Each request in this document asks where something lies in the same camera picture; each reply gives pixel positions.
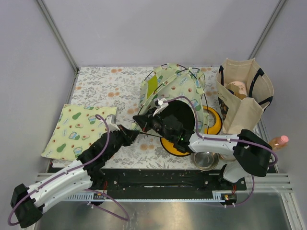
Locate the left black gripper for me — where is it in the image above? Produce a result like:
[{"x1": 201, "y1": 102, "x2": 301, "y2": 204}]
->
[{"x1": 105, "y1": 125, "x2": 139, "y2": 161}]

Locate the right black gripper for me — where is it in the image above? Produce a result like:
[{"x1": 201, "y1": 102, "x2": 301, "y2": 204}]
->
[{"x1": 134, "y1": 106, "x2": 174, "y2": 141}]

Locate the green avocado pet tent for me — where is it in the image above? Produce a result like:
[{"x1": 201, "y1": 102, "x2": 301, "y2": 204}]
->
[{"x1": 139, "y1": 64, "x2": 209, "y2": 133}]

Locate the avocado print cushion mat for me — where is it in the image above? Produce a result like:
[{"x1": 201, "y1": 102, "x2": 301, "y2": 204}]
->
[{"x1": 41, "y1": 104, "x2": 117, "y2": 161}]

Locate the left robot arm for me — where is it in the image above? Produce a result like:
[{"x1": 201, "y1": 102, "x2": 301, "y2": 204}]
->
[{"x1": 8, "y1": 126, "x2": 139, "y2": 228}]

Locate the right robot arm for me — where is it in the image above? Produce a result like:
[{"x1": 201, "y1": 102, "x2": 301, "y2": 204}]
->
[{"x1": 133, "y1": 115, "x2": 272, "y2": 190}]

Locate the steel pet bowl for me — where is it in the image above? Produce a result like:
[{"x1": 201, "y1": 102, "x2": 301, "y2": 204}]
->
[
  {"x1": 191, "y1": 151, "x2": 219, "y2": 171},
  {"x1": 219, "y1": 154, "x2": 236, "y2": 161}
]

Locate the yellow double bowl stand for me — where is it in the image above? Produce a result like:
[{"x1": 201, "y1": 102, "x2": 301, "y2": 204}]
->
[{"x1": 160, "y1": 106, "x2": 222, "y2": 157}]

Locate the floral table mat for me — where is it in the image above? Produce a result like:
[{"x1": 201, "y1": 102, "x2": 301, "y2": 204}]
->
[{"x1": 51, "y1": 66, "x2": 271, "y2": 171}]

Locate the beige canvas tote bag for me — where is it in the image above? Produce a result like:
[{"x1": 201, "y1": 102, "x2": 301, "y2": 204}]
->
[{"x1": 216, "y1": 59, "x2": 274, "y2": 134}]

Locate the pink cap plastic bottle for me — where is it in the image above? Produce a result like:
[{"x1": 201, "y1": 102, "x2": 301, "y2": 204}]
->
[{"x1": 269, "y1": 135, "x2": 289, "y2": 152}]

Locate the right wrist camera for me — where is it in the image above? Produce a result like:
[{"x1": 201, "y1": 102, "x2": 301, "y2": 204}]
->
[{"x1": 153, "y1": 98, "x2": 168, "y2": 116}]

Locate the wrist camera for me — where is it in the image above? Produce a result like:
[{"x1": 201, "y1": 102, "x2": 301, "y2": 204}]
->
[
  {"x1": 153, "y1": 98, "x2": 168, "y2": 116},
  {"x1": 106, "y1": 114, "x2": 118, "y2": 129}
]

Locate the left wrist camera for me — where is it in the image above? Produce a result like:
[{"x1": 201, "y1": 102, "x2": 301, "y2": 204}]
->
[{"x1": 106, "y1": 114, "x2": 118, "y2": 129}]

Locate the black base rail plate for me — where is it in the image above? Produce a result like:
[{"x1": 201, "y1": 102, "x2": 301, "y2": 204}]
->
[{"x1": 92, "y1": 169, "x2": 247, "y2": 200}]

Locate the white slotted cable duct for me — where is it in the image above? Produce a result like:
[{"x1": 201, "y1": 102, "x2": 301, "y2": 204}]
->
[{"x1": 64, "y1": 192, "x2": 106, "y2": 202}]

